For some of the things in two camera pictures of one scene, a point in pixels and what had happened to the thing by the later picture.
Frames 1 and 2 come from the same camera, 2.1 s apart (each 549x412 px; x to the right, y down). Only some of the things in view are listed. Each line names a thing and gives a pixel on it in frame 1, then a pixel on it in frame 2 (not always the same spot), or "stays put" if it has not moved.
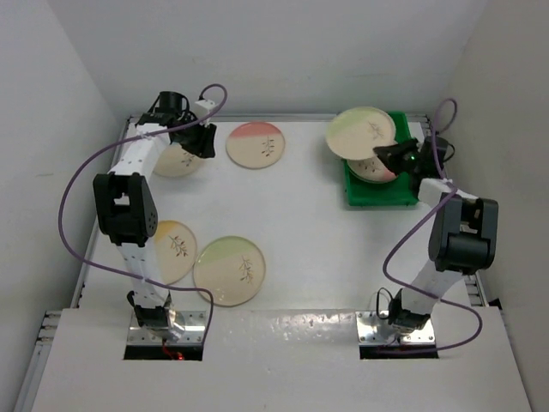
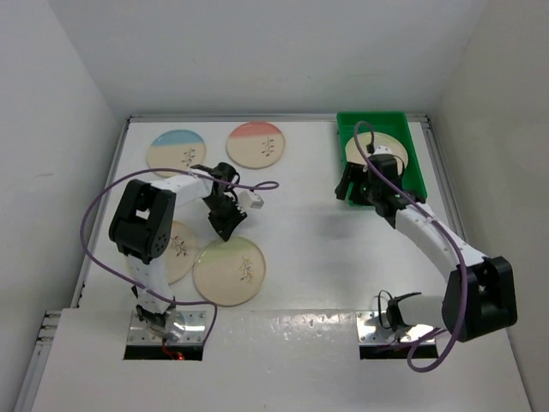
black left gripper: [204, 145] to [225, 227]
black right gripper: [391, 154] to [353, 173]
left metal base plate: [195, 324] stays put
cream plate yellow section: [175, 251] stays put
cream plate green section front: [232, 267] stays put
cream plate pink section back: [256, 144] stays put
